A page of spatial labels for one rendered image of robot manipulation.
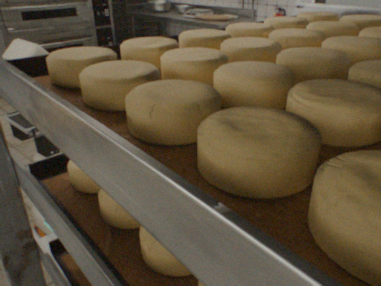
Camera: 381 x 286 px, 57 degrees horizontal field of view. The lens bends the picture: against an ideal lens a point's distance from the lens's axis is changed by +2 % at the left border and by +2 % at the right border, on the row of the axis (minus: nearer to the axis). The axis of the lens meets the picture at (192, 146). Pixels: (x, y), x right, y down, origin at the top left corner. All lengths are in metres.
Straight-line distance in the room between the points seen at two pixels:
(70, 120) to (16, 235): 0.23
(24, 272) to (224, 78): 0.28
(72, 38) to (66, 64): 4.92
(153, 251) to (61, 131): 0.09
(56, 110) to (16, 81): 0.06
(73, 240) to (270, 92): 0.15
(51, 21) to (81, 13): 0.43
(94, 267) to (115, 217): 0.05
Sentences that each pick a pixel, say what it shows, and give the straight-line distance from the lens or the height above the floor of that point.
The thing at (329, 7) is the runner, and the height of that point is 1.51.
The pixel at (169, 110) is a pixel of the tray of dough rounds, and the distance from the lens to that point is 0.16.
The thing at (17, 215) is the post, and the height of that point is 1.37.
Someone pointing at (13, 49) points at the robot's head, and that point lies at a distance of 1.79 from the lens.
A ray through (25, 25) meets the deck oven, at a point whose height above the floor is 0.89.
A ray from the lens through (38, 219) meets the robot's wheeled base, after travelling 2.32.
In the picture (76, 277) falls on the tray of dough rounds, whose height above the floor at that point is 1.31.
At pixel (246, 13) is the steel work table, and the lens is 5.19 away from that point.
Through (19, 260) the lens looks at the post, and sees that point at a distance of 0.39.
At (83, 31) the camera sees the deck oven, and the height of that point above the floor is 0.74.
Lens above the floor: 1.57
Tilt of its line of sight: 28 degrees down
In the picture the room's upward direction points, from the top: 1 degrees counter-clockwise
